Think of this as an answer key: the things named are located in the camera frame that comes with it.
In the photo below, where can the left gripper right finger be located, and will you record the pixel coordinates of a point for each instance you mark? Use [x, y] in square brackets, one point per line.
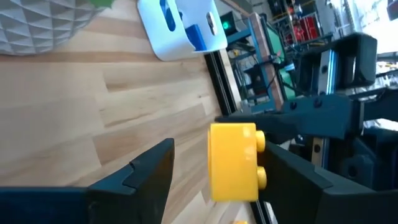
[298, 193]

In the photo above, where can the black device with green light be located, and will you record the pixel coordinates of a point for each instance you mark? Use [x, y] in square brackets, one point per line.
[231, 29]

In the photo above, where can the succulent in patterned pot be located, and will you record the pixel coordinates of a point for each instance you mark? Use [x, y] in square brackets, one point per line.
[37, 25]

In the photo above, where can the blue building block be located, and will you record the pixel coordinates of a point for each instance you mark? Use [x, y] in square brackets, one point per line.
[196, 39]

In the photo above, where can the white plastic bin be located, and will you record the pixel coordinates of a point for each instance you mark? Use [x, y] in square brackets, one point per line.
[161, 43]

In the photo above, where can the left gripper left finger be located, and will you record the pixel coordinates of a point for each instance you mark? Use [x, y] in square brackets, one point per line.
[140, 193]

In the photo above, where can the yellow building block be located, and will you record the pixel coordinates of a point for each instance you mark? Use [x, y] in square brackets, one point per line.
[233, 161]

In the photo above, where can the blue metal cart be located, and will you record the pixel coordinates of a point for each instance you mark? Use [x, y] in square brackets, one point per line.
[239, 35]

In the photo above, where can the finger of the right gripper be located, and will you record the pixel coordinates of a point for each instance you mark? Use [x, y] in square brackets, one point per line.
[298, 118]
[363, 161]

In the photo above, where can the red storage bins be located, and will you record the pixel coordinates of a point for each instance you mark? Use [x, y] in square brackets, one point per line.
[308, 28]

